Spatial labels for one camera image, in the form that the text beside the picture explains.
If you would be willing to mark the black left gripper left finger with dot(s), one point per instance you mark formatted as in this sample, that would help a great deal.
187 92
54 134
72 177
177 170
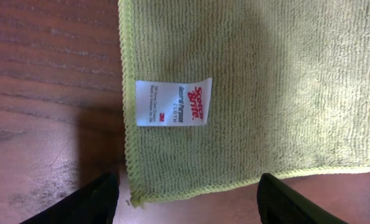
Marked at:
95 203

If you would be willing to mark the white cloth care label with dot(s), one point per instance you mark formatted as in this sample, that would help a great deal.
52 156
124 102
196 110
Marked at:
172 104

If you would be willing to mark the light green microfiber cloth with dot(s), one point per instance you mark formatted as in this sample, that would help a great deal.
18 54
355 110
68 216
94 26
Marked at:
290 92

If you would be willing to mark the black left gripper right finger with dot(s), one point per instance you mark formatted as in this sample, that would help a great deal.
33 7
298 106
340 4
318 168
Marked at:
280 204

